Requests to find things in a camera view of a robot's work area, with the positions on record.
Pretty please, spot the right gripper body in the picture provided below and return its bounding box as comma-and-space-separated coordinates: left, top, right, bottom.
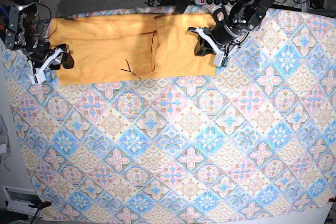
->
30, 44, 68, 84

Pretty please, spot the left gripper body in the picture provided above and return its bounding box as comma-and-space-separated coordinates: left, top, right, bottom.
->
187, 27, 242, 67

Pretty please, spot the yellow T-shirt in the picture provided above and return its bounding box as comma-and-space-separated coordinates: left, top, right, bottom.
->
49, 13, 216, 86

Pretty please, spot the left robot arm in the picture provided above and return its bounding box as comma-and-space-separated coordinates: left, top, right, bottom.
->
49, 0, 274, 82

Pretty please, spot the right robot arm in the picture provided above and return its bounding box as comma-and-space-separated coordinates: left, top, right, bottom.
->
1, 0, 75, 84

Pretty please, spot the white power strip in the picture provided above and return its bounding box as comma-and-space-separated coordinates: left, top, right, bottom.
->
194, 0, 238, 6

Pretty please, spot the red black clamp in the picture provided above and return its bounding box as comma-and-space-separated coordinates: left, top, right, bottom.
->
1, 24, 15, 49

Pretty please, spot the patterned blue tablecloth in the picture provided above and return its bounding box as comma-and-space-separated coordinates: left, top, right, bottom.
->
3, 10, 335, 223

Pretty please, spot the orange black clamp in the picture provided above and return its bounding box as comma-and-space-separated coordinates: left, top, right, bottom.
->
28, 200, 52, 210

